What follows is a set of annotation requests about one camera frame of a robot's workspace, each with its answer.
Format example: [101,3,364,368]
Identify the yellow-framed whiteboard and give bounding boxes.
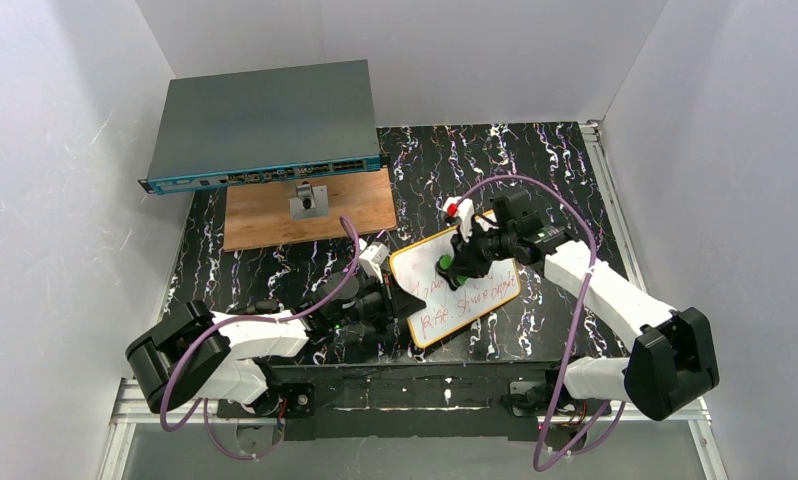
[389,226,522,348]

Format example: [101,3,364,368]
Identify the green bone-shaped eraser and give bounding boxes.
[435,254,467,291]

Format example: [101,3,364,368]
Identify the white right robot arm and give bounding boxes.
[435,192,720,421]

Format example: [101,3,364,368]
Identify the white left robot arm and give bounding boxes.
[125,273,426,416]

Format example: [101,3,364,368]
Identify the grey metal stand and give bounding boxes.
[289,182,329,221]

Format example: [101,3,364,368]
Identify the wooden board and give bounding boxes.
[223,169,398,252]

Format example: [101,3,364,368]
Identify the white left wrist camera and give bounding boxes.
[358,239,389,283]

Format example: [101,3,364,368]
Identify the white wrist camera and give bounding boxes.
[358,239,389,283]
[442,196,485,244]

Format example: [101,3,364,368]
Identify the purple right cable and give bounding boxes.
[455,174,627,473]

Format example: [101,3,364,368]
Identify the purple cable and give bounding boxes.
[158,215,367,462]
[455,174,627,473]

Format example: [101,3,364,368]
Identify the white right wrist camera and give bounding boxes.
[442,196,485,244]

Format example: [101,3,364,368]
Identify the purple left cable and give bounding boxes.
[158,215,367,462]

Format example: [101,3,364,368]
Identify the grey network switch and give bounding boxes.
[138,60,387,195]

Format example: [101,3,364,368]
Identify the aluminium frame rail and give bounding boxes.
[123,122,716,479]

